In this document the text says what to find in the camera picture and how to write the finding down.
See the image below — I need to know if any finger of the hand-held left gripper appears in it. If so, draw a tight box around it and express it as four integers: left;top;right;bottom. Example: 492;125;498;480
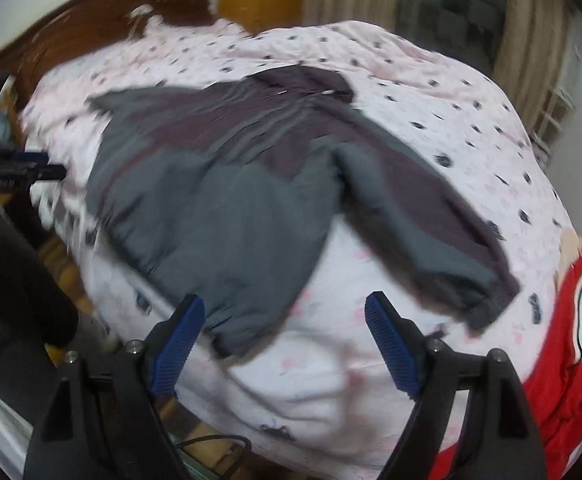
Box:
0;152;67;191

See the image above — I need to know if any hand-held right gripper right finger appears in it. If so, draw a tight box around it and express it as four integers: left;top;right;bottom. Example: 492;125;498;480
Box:
364;291;549;480

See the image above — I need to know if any grey and purple jacket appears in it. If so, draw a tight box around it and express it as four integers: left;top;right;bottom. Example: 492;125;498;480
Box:
85;65;520;358

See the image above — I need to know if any person's dark clothing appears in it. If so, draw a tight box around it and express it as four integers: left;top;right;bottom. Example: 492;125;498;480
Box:
0;200;81;411

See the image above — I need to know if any red printed blanket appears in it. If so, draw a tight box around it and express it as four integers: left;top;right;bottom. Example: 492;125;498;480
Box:
428;232;582;480

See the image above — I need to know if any beige curtain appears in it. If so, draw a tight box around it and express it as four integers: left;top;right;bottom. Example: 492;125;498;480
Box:
303;0;572;133

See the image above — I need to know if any pink dotted bed sheet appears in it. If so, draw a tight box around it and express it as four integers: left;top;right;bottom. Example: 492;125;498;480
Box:
18;16;582;478

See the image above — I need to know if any wooden headboard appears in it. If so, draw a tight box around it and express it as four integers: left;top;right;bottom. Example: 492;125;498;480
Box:
0;0;218;148

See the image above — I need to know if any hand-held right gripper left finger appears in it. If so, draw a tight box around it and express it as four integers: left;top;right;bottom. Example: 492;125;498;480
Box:
24;293;206;480

